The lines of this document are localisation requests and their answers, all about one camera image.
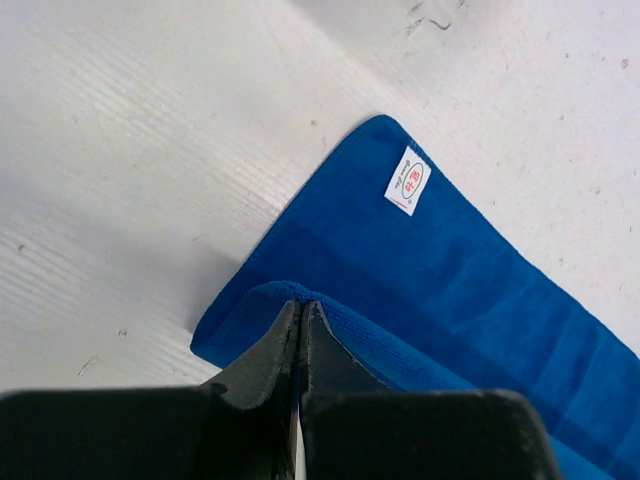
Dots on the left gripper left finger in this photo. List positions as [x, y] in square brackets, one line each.
[251, 428]

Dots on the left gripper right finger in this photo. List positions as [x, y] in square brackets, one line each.
[329, 373]

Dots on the blue towel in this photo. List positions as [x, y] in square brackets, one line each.
[421, 288]

